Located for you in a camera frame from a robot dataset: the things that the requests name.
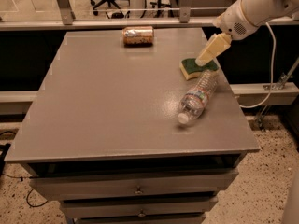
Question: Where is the grey drawer cabinet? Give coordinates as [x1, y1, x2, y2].
[6, 28, 258, 224]

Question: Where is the clear plastic water bottle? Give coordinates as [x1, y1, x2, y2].
[178, 70, 219, 125]

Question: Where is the green and yellow sponge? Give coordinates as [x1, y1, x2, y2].
[179, 58, 219, 80]

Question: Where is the metal guard rail frame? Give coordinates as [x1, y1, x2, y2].
[0, 0, 299, 32]

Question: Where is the middle grey drawer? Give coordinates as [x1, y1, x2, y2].
[60, 196, 218, 218]

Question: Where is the black floor cable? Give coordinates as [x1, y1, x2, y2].
[0, 131, 50, 209]

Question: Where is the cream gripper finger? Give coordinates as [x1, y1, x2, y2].
[195, 33, 232, 66]

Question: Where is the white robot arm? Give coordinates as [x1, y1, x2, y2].
[195, 0, 299, 66]

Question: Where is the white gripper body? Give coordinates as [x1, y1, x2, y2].
[213, 0, 258, 40]

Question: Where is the orange soda can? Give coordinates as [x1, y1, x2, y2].
[122, 26, 154, 45]

